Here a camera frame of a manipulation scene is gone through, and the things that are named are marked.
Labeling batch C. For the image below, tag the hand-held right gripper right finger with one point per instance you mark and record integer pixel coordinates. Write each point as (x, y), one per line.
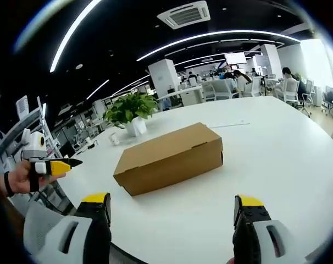
(246, 233)

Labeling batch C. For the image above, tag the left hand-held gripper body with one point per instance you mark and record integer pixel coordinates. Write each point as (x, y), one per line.
(34, 147)

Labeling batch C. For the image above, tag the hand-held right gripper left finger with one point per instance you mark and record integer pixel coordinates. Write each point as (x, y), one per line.
(96, 233)

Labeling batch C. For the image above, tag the brown cardboard shoe box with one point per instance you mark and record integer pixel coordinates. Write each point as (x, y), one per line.
(166, 156)

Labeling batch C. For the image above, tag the person's right hand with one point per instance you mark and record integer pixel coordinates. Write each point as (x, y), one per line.
(231, 261)

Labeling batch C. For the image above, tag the person's left hand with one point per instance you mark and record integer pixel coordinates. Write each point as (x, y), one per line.
(22, 178)

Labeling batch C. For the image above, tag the white metal shelf rack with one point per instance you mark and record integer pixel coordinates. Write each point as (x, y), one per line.
(26, 112)

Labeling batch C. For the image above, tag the black wristband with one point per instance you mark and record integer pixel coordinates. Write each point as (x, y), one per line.
(8, 184)

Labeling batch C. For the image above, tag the grey mesh office chair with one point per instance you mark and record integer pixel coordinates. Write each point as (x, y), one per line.
(37, 220)

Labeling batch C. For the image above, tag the small white cup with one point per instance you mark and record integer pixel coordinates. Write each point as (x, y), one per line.
(114, 138)

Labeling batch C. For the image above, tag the green potted plant white pot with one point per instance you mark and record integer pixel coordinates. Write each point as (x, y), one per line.
(132, 108)

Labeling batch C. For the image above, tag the long ceiling light strip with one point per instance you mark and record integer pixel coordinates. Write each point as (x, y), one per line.
(70, 33)
(218, 34)

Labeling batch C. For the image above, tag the white office chair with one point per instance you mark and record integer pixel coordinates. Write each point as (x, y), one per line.
(256, 85)
(291, 92)
(222, 89)
(308, 90)

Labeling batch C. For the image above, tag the white low cabinet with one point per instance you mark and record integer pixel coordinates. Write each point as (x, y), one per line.
(191, 96)

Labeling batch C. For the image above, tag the ceiling air conditioner vent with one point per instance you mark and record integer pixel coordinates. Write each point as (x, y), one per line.
(184, 14)

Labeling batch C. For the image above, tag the wall-mounted screen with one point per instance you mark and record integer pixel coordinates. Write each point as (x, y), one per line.
(235, 58)

